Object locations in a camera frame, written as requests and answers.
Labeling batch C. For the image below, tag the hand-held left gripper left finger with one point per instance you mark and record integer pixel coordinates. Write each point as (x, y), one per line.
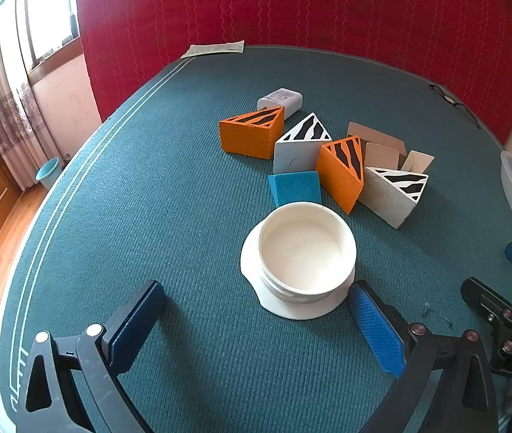
(136, 324)

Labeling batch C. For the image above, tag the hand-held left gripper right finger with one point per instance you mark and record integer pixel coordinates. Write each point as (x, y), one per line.
(375, 329)

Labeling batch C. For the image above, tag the white round lid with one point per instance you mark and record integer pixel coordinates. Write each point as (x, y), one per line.
(283, 311)

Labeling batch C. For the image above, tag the white plastic jar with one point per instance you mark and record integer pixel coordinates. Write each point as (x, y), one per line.
(305, 257)

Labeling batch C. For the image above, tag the white striped triangular block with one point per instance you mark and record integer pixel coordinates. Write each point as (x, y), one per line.
(387, 198)
(299, 151)

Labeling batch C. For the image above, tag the pale wooden wedge block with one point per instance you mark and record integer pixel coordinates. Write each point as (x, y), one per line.
(418, 161)

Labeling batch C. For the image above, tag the orange striped triangular block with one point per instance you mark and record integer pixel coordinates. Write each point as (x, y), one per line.
(247, 137)
(339, 178)

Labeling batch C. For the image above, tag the blue wedge block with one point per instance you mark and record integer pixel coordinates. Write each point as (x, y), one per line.
(294, 189)

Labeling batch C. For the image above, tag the tan wooden block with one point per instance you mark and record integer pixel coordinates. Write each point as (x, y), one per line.
(382, 158)

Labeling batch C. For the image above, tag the long brown wooden block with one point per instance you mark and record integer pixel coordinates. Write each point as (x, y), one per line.
(373, 135)

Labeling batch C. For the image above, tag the white charger plug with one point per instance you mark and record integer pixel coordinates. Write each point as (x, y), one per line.
(281, 99)

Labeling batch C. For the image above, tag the green table mat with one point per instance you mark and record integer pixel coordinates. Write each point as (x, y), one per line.
(147, 212)

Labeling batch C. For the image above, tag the light blue trash bin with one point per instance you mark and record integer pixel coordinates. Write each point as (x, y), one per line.
(49, 175)

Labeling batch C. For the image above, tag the patterned sheer curtain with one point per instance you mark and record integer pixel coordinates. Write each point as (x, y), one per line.
(7, 112)

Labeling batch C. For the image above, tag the white paper card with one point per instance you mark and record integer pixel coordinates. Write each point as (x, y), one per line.
(213, 48)

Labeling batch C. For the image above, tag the bright window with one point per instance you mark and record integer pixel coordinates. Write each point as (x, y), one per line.
(53, 9)

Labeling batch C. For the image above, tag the red quilted headboard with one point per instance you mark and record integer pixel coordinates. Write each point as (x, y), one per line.
(283, 4)

